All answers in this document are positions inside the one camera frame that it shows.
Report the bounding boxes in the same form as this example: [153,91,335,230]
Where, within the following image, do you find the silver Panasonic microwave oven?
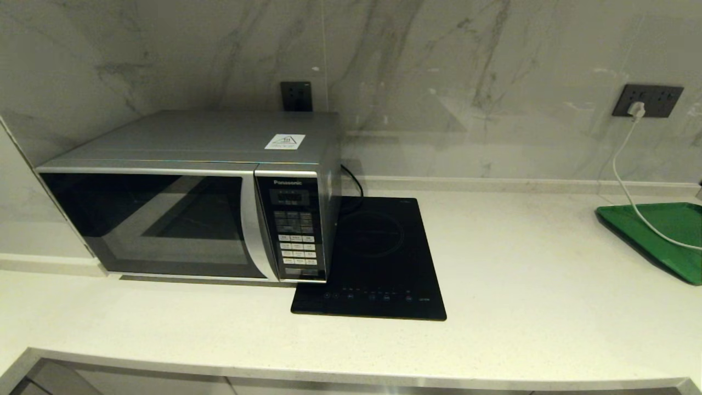
[35,110,342,286]

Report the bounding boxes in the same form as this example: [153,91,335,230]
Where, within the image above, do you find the silver black microwave door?
[36,168,280,283]

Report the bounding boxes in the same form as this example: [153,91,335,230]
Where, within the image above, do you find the black microwave control panel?
[254,171,328,283]

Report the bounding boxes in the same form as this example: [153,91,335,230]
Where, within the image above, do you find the black induction cooktop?
[290,196,448,321]

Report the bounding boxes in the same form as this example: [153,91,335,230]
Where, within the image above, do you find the white warning sticker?
[264,134,306,150]

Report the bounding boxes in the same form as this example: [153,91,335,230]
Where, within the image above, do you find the grey base cabinet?
[0,348,702,395]

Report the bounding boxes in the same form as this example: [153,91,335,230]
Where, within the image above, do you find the green plastic tray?
[596,202,702,286]

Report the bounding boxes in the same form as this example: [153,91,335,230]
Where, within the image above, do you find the black cable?
[340,163,365,215]

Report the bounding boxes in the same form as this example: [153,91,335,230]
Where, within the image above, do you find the small black wall socket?
[280,81,313,112]

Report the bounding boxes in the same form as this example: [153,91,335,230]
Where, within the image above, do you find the white power cable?
[612,118,702,252]

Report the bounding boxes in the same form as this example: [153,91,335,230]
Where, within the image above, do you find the wide black wall socket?
[612,83,685,118]

